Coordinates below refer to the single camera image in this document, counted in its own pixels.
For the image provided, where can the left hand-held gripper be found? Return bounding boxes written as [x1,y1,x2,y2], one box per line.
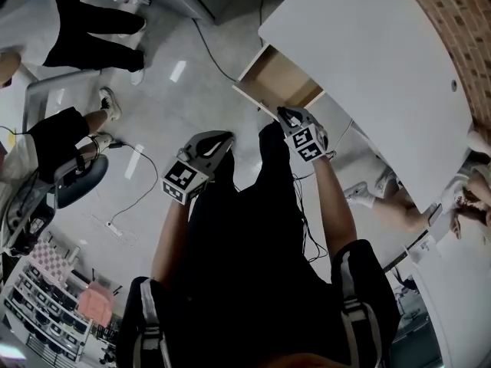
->
[160,130,234,205]

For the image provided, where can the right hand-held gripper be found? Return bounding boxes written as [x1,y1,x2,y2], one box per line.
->
[276,107,330,163]

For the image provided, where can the white drawer with wooden inside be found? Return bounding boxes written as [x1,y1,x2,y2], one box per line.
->
[231,43,327,124]

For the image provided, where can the person's right forearm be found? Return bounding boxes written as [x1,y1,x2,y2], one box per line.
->
[311,154,361,263]

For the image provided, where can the person's left forearm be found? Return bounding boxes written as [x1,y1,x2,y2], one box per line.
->
[150,200,197,288]

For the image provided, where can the large white desk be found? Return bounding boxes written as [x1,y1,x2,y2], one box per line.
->
[257,0,474,215]

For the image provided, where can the person's black clothing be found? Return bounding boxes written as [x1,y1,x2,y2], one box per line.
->
[117,120,403,368]

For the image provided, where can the black office chair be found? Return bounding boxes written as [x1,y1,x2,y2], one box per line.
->
[0,154,110,257]

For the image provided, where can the black smartphone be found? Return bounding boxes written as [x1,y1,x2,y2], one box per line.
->
[427,202,445,228]

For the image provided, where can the grey plastic chair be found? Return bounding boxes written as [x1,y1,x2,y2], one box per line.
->
[21,68,103,130]

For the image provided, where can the white box device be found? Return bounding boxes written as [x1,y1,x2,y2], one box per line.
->
[404,232,439,265]

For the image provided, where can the pink basket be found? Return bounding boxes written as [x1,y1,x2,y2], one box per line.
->
[77,285,116,328]

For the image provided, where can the checkered board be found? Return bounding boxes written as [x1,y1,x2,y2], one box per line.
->
[28,238,77,288]

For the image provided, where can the white shelf of patterned boxes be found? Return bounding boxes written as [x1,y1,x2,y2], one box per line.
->
[0,262,96,364]

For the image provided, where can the black floor cable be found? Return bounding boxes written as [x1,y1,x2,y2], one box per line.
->
[110,140,160,225]

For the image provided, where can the white desk pedestal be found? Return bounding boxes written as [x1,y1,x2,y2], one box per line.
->
[324,92,400,180]

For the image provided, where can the grey floor cable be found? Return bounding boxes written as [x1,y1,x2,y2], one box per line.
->
[190,17,239,83]

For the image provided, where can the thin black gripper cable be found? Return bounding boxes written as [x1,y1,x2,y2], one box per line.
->
[290,172,330,264]

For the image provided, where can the grey backpack strap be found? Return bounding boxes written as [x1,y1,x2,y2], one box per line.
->
[131,277,174,368]
[336,248,385,368]

